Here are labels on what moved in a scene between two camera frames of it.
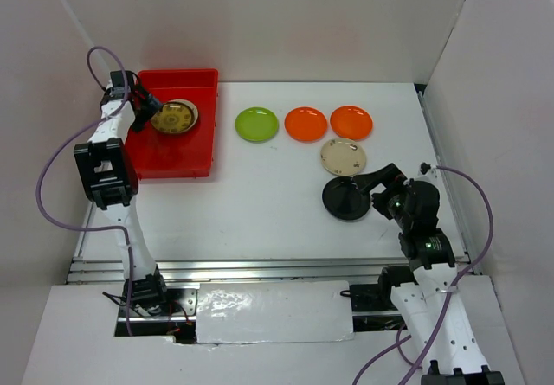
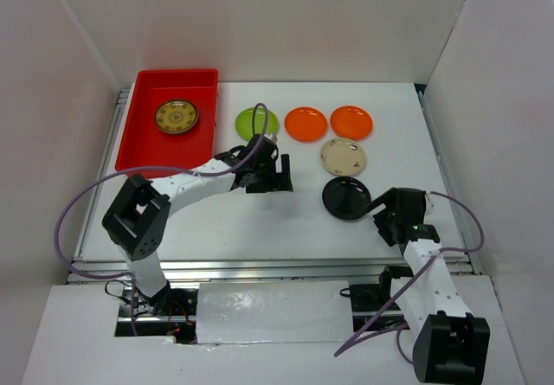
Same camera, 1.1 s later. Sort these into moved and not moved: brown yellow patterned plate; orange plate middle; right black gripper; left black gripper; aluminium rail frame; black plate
Moved: right black gripper; left black gripper
Not moved: orange plate middle; black plate; aluminium rail frame; brown yellow patterned plate
